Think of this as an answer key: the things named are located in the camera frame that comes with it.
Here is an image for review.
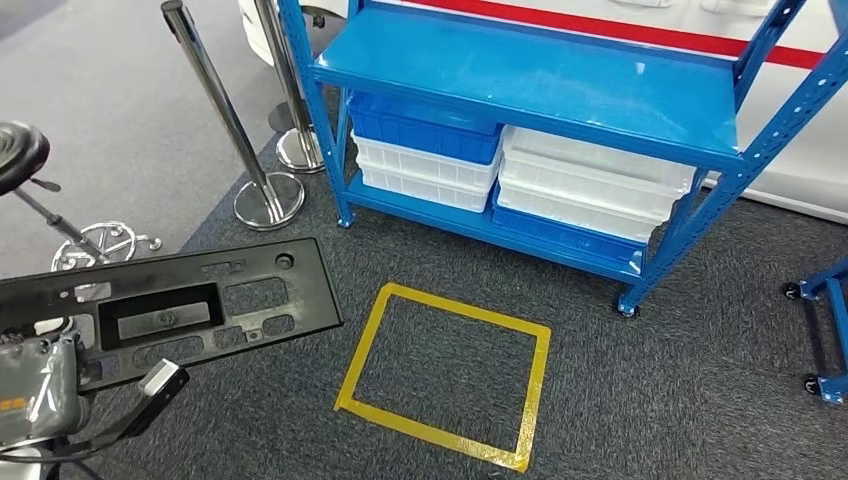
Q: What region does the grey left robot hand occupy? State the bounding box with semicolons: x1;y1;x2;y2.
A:
0;327;93;450

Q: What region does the black plastic plate bracket part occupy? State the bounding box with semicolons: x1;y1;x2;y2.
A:
0;237;344;392

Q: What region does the blue metal shelf rack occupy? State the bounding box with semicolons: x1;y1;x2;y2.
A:
276;0;848;318
783;256;848;405

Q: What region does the black chrome swivel stool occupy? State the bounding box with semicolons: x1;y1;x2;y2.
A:
0;121;162;273

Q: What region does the yellow floor tape square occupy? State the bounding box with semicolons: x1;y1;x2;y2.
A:
334;282;552;474

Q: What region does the white plastic bin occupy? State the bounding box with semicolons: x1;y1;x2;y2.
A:
498;153;687;221
356;160;497;215
351;131;503;191
496;180;672;244
501;124;698;195

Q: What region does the white car with red stripe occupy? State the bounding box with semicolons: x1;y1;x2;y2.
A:
237;0;848;227

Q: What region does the chrome stanchion post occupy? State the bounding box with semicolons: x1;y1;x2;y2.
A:
254;0;326;175
160;0;306;232

